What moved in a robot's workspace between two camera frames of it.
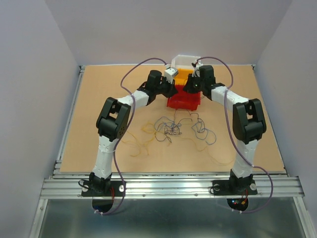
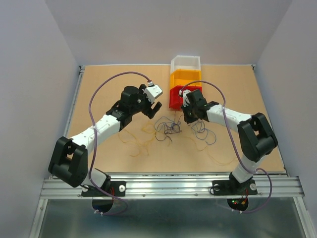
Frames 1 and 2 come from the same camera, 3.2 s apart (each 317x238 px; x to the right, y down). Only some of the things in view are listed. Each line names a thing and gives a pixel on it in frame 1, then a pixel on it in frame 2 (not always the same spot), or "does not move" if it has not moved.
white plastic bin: x=184 y=61 does not move
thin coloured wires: x=187 y=124 does not move
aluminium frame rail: x=68 y=186 does not move
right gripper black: x=187 y=87 -> x=187 y=119
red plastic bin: x=184 y=100 does not move
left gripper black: x=172 y=90 -> x=148 y=112
